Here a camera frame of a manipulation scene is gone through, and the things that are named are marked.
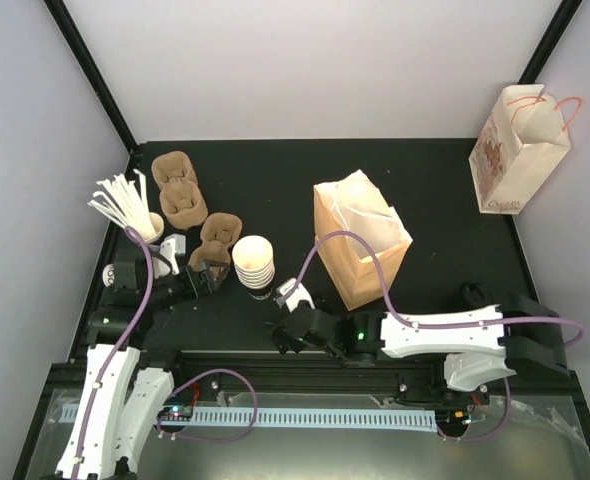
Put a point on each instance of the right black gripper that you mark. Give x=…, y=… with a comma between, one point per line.
x=277, y=333

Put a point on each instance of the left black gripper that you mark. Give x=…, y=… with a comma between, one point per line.
x=194, y=289

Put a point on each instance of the stack of paper cups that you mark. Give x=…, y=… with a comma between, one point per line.
x=253, y=259

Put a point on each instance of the pulp cup carrier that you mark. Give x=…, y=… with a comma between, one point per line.
x=219, y=234
x=183, y=204
x=173, y=166

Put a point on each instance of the cup holding white stirrers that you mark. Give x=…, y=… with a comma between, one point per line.
x=152, y=230

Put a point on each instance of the brown paper bag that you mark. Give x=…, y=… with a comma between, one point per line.
x=364, y=239

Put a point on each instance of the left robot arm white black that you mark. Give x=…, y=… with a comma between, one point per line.
x=125, y=385

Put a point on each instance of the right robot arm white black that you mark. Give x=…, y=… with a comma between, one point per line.
x=517, y=337

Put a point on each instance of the lying white paper cup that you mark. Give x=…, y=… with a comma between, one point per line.
x=108, y=275

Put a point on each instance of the bundle of white stirrers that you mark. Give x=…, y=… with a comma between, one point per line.
x=123, y=202

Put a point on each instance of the left controller board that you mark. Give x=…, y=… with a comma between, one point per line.
x=182, y=413

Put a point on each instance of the controller board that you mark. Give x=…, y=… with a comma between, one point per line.
x=460, y=417
x=182, y=413

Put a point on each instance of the right controller board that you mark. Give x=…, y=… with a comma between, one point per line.
x=460, y=417

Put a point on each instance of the white printed paper bag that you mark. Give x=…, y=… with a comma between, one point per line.
x=524, y=139

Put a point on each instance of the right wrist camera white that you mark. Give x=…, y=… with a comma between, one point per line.
x=291, y=294

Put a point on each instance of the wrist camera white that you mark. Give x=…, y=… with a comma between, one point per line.
x=165, y=256
x=291, y=294

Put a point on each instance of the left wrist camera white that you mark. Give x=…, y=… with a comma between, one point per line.
x=165, y=256

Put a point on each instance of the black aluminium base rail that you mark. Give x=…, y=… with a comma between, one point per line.
x=304, y=373

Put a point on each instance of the white slotted cable duct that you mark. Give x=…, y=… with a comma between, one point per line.
x=319, y=418

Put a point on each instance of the left black frame post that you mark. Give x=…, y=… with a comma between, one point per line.
x=76, y=43

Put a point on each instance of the black frame post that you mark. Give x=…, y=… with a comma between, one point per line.
x=76, y=43
x=549, y=40

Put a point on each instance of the right black frame post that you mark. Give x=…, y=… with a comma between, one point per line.
x=549, y=40

